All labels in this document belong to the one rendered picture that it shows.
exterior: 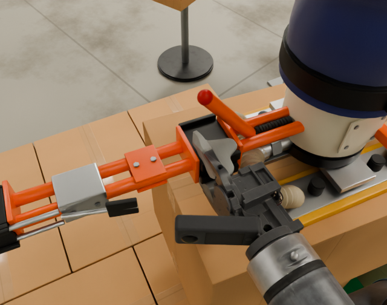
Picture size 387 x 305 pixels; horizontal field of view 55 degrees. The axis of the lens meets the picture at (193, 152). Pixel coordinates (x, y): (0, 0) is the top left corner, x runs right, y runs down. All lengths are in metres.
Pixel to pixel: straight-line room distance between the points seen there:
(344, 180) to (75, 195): 0.47
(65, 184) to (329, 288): 0.38
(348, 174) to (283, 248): 0.30
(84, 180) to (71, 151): 0.96
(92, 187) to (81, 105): 1.97
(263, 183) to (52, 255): 0.90
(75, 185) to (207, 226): 0.21
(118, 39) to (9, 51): 0.81
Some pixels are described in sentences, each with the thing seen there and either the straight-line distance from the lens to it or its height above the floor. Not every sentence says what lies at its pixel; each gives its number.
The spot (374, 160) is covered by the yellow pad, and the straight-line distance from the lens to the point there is 0.79.
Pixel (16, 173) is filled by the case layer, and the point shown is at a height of 0.54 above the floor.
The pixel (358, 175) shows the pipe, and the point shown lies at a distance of 0.75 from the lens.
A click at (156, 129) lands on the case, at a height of 1.07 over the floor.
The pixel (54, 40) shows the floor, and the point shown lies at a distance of 3.15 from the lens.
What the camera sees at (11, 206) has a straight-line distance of 0.58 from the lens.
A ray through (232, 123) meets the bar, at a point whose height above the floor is 1.25.
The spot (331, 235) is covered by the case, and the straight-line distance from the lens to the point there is 0.72.
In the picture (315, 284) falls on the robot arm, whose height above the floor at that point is 1.24.
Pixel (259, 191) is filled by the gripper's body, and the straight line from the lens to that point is 0.53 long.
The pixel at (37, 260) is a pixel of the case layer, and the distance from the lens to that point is 1.32.
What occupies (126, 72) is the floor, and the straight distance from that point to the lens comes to 2.70.
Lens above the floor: 1.68
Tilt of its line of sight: 51 degrees down
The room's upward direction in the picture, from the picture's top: straight up
